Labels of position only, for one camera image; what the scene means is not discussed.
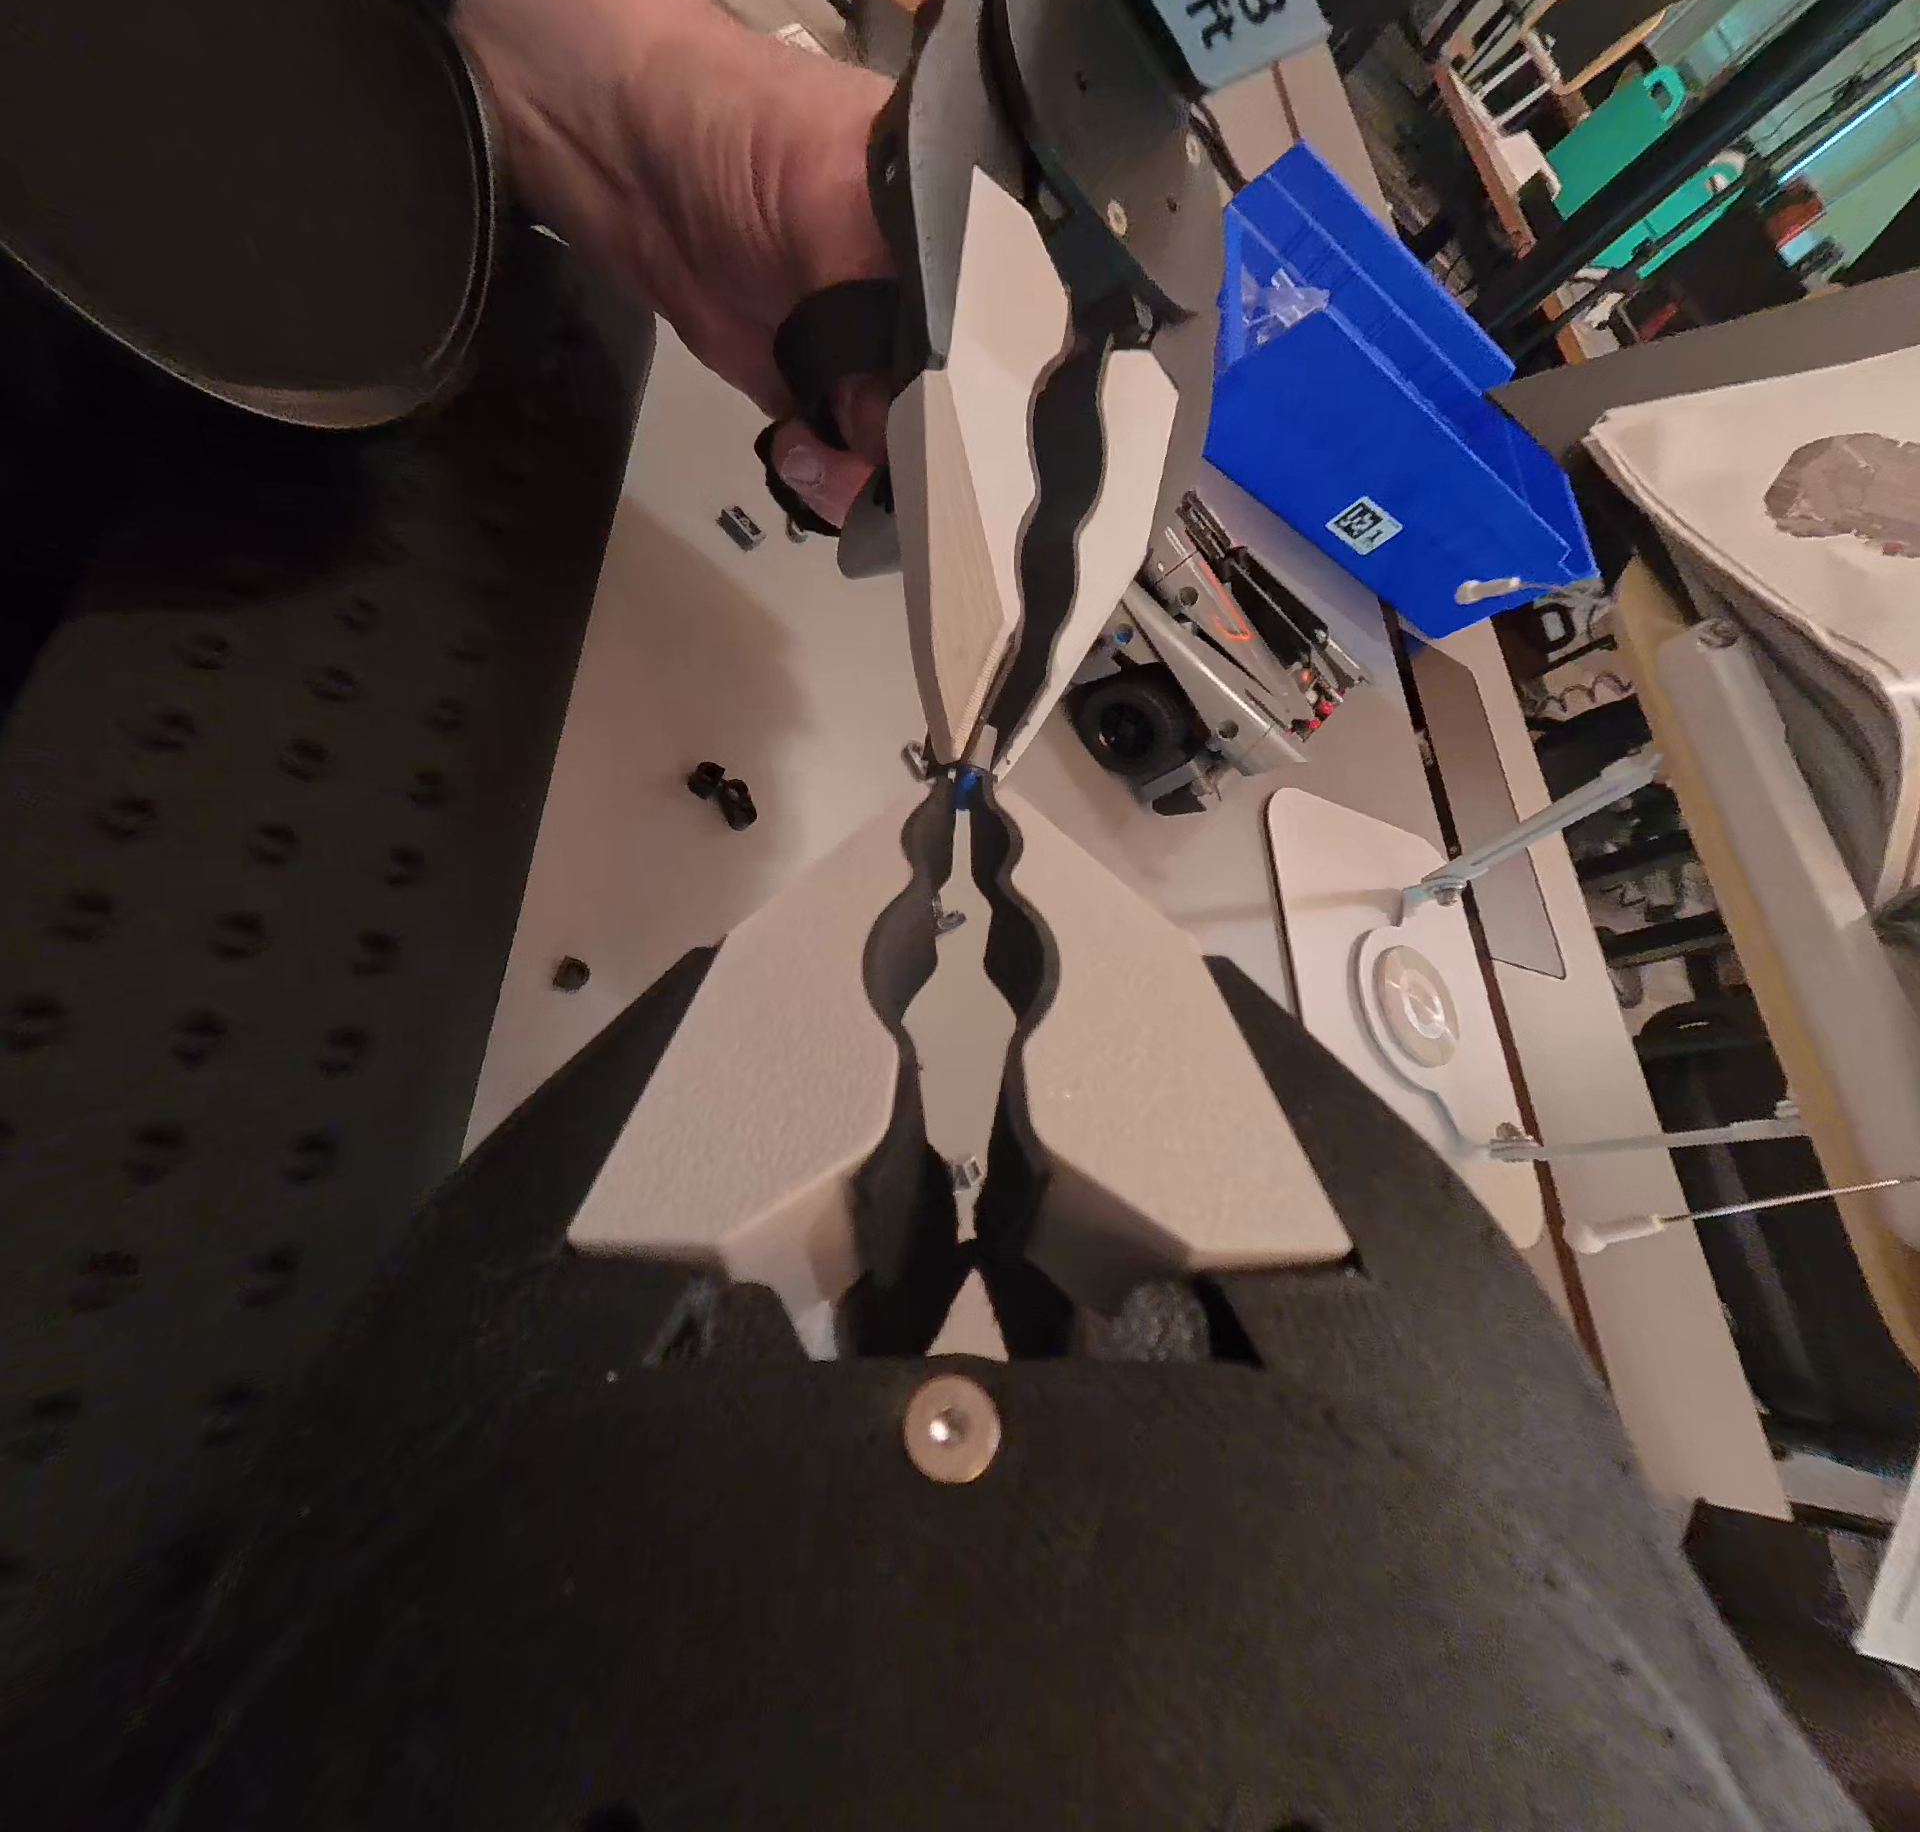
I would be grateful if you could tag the clear plastic bags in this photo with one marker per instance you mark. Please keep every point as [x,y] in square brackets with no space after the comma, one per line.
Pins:
[1290,305]

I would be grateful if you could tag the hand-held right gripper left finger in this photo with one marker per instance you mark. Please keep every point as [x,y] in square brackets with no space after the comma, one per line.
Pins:
[734,1112]

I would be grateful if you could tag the blue storage bin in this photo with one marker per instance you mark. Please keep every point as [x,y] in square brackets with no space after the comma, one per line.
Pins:
[1350,422]

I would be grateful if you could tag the green chair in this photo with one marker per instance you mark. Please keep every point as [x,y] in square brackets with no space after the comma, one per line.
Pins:
[1635,153]

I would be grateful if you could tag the black chair armrest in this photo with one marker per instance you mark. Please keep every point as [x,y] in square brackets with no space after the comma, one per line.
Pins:
[225,212]

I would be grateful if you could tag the scattered small lego pieces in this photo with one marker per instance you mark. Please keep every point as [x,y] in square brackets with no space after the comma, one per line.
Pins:
[722,795]

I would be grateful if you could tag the grey lego car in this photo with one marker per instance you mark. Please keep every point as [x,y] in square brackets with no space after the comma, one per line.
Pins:
[1201,692]

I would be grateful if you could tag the black metal frame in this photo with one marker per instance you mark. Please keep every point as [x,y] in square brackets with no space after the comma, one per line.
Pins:
[1695,136]

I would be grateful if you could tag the blue lego pin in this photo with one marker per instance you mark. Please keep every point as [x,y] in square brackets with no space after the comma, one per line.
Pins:
[969,784]

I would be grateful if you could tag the lego instruction booklet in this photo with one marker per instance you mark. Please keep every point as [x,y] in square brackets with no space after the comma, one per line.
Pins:
[1725,497]

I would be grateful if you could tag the black perforated board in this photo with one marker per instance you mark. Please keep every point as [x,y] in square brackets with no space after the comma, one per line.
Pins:
[225,963]

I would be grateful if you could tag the person's left hand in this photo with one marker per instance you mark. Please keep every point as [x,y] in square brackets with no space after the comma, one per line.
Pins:
[675,166]

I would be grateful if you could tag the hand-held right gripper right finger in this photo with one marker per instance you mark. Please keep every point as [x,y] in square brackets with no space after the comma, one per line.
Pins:
[1184,1112]

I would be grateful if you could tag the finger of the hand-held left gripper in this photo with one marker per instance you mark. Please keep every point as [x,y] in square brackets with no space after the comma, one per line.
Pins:
[960,543]
[1124,482]

